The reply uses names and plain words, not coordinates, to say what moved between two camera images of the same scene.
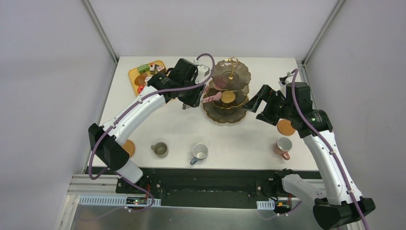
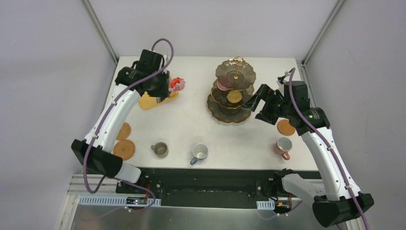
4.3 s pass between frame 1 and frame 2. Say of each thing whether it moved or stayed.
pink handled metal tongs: moved
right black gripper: stayed
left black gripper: moved
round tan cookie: moved
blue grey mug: stayed
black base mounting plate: stayed
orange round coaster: stayed
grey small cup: stayed
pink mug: stayed
